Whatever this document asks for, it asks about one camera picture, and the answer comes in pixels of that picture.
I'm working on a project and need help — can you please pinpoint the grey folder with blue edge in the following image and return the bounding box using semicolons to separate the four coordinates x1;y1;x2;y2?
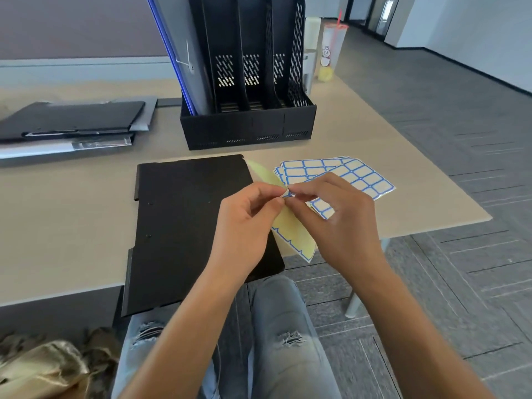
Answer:
145;0;213;117

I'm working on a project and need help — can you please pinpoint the yellow sticker backing sheet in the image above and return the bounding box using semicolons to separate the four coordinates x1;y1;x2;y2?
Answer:
245;159;318;263

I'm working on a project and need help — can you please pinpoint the black flat file folder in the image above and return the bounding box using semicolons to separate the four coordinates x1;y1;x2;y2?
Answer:
121;154;286;317

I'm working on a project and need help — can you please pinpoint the blue-bordered label sheet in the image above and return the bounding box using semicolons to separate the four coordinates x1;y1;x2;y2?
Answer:
291;159;396;221
273;156;359;188

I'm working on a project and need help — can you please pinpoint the black mesh file organizer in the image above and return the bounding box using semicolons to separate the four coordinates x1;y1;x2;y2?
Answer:
180;0;318;152

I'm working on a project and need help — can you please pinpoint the glass door with dark frame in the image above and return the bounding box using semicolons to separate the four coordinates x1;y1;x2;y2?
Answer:
344;0;402;38

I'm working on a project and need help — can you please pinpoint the black clip folder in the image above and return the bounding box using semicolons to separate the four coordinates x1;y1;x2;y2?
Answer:
0;101;146;143

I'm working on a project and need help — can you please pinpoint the person's left leg in jeans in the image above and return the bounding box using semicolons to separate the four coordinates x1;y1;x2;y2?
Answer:
111;302;222;399

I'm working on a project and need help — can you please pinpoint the person's left forearm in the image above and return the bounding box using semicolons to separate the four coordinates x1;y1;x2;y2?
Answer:
118;266;254;399

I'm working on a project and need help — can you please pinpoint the golden fabric bag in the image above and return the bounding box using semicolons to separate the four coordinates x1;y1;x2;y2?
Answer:
0;327;121;399

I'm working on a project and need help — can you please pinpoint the person's right leg in jeans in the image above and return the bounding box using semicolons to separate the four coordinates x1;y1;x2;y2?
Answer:
247;276;342;399

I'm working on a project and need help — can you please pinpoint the grey desk partition panel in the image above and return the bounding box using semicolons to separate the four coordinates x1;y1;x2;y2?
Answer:
0;0;184;90

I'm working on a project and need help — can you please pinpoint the clear plastic document sleeve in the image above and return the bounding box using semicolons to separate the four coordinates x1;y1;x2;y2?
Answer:
0;132;136;160

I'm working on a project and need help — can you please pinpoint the person's left hand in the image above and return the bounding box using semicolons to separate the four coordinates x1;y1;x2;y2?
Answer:
206;183;288;284

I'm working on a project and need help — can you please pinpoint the grey document folder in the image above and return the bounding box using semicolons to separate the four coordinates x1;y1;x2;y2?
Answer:
128;96;159;133

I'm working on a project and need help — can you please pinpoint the clear plastic drink cup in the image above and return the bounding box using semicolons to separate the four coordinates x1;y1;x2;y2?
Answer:
318;21;349;83

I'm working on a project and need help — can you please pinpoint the person's leg in jeans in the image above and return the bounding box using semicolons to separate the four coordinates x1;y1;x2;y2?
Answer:
111;302;222;399
247;276;342;399

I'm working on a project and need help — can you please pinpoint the person's right hand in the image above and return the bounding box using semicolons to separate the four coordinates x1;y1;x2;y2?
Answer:
287;173;390;288

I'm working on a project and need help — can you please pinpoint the person's right forearm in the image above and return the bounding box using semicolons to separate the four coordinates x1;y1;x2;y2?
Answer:
351;262;497;399

